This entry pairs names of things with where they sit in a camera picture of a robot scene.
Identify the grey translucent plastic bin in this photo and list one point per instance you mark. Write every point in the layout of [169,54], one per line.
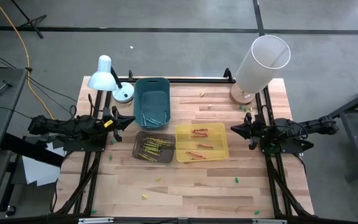
[170,157]

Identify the teal plastic bin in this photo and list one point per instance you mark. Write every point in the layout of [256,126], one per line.
[151,99]

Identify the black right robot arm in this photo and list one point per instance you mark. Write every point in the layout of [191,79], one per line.
[315,124]

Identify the black tripod stand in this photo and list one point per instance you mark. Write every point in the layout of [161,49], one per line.
[30,21]

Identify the black aluminium table frame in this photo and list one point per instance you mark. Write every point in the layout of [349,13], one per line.
[197,80]

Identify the yellow translucent plastic bin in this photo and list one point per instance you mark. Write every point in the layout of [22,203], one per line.
[219,130]

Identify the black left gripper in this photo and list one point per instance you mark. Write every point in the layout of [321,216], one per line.
[117,135]

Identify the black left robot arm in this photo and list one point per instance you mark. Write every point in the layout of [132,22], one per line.
[61,126]

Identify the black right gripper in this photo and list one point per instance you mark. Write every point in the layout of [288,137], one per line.
[256,130]

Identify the white paper sheets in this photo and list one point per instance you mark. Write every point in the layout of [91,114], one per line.
[39,172]

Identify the dark grey side desk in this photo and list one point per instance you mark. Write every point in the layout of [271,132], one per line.
[354,137]

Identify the white cylinder shade table lamp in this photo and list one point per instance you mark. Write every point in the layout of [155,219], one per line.
[259,71]

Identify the short orange crayon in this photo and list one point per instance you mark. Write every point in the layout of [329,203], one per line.
[205,145]

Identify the yellow crayon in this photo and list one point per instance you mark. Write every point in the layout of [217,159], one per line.
[151,159]

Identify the white gooseneck desk lamp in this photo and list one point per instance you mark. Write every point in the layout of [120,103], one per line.
[102,77]

